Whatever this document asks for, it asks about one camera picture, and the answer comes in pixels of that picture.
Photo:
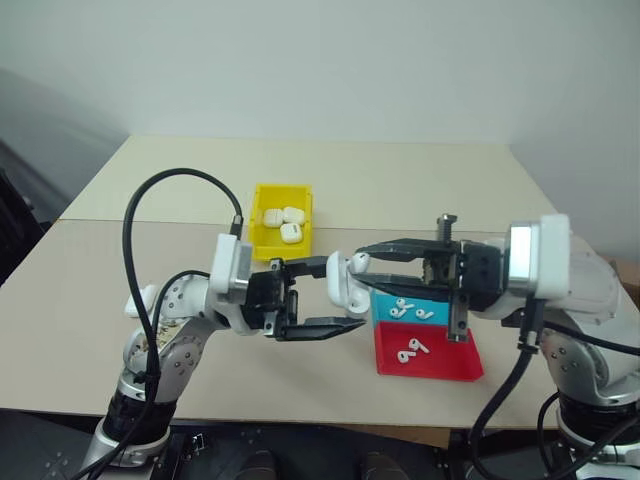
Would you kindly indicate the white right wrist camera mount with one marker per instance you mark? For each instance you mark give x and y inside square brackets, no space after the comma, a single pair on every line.
[550,255]

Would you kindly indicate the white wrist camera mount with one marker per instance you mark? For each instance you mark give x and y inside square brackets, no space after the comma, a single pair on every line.
[226,265]
[550,255]

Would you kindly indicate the yellow plastic bin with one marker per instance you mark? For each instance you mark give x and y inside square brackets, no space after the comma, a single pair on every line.
[260,200]

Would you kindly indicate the black base platform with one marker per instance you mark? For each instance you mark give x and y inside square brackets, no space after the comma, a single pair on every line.
[310,450]

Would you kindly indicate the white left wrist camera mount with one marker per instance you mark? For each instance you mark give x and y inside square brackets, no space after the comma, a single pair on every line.
[226,265]

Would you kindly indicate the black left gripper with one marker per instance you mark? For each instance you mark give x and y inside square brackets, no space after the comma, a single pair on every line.
[267,300]

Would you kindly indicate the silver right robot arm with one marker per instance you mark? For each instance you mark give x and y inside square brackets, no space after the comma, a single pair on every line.
[590,350]

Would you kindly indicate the white earbud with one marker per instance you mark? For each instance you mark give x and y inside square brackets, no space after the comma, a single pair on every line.
[415,344]
[396,313]
[404,356]
[425,314]
[361,260]
[401,303]

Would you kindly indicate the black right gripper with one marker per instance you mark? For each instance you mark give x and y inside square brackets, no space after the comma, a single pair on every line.
[482,275]

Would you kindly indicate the white earbud case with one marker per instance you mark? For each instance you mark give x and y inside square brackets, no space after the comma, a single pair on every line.
[337,290]
[273,217]
[294,215]
[291,233]

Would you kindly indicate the closed white earbud case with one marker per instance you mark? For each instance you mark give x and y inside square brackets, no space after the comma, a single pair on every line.
[294,215]
[291,233]
[273,217]

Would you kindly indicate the blue plastic tray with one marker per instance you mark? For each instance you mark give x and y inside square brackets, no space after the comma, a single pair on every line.
[382,302]

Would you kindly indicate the red plastic tray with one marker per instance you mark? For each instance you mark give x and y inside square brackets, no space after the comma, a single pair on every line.
[450,361]

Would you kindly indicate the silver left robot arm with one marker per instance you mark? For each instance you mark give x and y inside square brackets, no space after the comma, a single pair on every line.
[176,360]

